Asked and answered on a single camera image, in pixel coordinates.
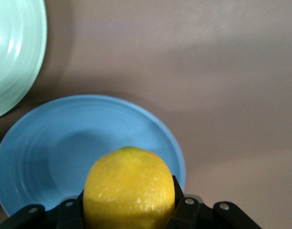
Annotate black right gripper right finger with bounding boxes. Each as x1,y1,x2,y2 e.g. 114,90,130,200
167,176,206,229

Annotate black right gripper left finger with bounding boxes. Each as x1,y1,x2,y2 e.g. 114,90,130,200
57,189,86,229

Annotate yellow lemon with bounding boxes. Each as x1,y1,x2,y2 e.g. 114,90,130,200
83,146,176,229

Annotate blue round plate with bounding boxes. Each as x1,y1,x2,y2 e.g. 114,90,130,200
0,94,186,219

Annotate mint green round plate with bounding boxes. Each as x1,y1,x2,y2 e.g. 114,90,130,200
0,0,48,121

